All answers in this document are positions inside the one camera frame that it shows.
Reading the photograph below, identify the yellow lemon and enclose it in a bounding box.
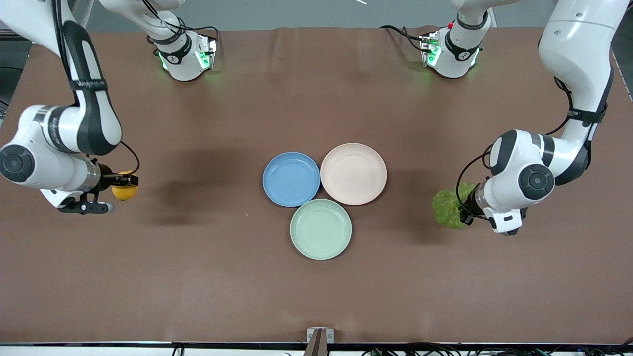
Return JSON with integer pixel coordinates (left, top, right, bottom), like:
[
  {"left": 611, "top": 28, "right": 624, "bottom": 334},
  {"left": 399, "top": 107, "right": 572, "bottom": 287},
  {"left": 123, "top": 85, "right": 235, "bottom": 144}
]
[{"left": 112, "top": 170, "right": 137, "bottom": 201}]

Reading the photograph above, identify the green lettuce leaf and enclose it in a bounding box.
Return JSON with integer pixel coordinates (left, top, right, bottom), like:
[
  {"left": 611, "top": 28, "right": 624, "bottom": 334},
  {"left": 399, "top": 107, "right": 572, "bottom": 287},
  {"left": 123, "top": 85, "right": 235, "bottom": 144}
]
[{"left": 432, "top": 182, "right": 478, "bottom": 229}]

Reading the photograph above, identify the brown table cover sheet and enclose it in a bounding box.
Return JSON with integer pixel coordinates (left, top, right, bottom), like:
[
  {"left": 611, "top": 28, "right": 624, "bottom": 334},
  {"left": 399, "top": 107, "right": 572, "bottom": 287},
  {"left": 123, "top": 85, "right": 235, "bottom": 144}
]
[{"left": 0, "top": 26, "right": 633, "bottom": 345}]

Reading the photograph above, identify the beige round plate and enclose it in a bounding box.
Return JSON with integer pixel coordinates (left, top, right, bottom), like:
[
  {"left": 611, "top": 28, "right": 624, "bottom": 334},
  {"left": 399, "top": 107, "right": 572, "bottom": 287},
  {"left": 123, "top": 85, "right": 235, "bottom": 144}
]
[{"left": 320, "top": 143, "right": 388, "bottom": 206}]

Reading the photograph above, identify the light green round plate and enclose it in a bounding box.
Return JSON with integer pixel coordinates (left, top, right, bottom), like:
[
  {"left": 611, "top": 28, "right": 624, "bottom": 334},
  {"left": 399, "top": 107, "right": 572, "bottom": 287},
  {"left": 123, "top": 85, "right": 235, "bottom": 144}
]
[{"left": 290, "top": 199, "right": 353, "bottom": 261}]

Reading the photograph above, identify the blue round plate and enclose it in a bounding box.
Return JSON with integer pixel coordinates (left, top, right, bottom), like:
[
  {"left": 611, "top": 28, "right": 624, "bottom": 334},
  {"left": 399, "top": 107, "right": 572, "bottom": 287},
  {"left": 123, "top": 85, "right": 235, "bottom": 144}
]
[{"left": 262, "top": 152, "right": 321, "bottom": 208}]

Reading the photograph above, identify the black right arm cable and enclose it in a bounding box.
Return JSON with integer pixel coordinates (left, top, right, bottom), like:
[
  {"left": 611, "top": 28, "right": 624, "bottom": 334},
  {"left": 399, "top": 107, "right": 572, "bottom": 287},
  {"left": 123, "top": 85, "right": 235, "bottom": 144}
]
[{"left": 49, "top": 0, "right": 186, "bottom": 177}]

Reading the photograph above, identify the black cable bundle under table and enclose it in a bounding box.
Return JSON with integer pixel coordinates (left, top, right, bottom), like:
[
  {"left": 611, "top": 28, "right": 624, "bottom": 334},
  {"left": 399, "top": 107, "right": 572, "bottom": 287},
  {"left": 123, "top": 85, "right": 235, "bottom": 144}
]
[{"left": 361, "top": 341, "right": 633, "bottom": 356}]

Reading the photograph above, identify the black right base cable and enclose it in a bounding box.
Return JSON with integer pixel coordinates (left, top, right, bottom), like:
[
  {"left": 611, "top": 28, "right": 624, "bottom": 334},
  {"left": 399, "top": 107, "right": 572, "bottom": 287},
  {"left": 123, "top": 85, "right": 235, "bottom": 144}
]
[{"left": 184, "top": 22, "right": 221, "bottom": 41}]

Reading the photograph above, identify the black base cable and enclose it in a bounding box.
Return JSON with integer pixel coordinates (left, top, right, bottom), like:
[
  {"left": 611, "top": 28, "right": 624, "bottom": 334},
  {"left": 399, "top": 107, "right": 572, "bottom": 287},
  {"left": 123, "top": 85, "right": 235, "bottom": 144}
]
[
  {"left": 379, "top": 24, "right": 427, "bottom": 53},
  {"left": 184, "top": 22, "right": 221, "bottom": 41}
]

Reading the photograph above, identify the black left base cable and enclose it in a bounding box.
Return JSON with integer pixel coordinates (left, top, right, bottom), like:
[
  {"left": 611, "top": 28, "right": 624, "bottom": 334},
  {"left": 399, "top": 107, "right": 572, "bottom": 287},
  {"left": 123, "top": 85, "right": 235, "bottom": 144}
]
[{"left": 379, "top": 24, "right": 427, "bottom": 53}]

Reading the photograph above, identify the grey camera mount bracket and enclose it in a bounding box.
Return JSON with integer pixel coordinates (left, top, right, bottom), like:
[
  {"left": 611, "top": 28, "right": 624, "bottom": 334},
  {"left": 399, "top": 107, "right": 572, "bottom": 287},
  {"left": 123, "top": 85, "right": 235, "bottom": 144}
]
[{"left": 303, "top": 327, "right": 335, "bottom": 356}]

